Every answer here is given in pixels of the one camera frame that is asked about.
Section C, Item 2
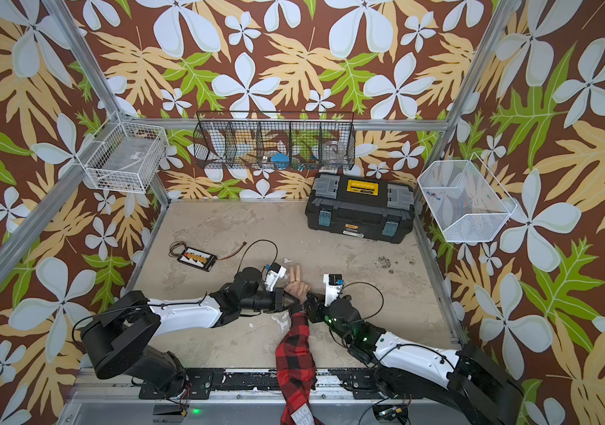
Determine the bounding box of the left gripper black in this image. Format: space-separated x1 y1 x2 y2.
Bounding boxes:
240 287 302 312

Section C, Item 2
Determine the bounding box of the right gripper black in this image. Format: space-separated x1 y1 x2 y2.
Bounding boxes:
304 291 355 346

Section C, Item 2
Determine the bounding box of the black wrist watch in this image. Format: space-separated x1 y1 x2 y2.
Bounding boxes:
287 302 306 316

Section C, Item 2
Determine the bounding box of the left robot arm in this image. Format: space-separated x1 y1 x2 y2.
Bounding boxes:
81 267 295 398

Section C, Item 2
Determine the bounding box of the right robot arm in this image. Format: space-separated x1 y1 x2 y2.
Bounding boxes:
305 293 524 424

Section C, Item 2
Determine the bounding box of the red plaid sleeve forearm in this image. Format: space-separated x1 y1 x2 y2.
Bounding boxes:
275 313 322 424

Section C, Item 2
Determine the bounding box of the black battery charger box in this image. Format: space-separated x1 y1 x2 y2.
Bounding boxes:
178 247 217 272

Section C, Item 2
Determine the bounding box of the black toolbox yellow label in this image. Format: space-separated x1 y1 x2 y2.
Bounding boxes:
305 174 416 244

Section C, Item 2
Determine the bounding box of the blue object in basket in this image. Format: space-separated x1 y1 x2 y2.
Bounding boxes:
270 153 290 166

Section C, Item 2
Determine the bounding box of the white mesh basket right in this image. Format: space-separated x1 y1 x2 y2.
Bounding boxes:
417 154 518 244

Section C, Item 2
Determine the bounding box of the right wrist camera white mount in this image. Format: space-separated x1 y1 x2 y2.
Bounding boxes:
323 274 345 307

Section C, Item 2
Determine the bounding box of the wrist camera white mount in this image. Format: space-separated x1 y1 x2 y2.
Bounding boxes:
264 262 286 292
323 274 345 307

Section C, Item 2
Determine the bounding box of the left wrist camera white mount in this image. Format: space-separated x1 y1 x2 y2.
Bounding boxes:
264 262 286 292

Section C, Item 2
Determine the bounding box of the red cable on table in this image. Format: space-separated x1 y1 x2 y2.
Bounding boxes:
216 241 247 261

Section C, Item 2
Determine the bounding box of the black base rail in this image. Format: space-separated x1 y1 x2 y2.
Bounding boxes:
137 367 426 400

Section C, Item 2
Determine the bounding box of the black wire basket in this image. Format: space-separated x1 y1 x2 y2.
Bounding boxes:
193 111 356 171

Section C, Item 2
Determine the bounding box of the white wire basket left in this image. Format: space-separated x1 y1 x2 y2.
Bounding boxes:
79 113 169 194

